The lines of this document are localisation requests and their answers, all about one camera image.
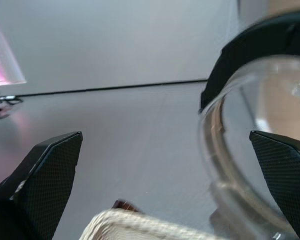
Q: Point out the dark brown wooden stool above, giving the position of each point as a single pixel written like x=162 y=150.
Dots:
x=125 y=206

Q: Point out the round glass washing machine door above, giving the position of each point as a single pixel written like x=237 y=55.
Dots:
x=242 y=50

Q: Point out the pale woven laundry basket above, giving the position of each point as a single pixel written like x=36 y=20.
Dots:
x=140 y=227

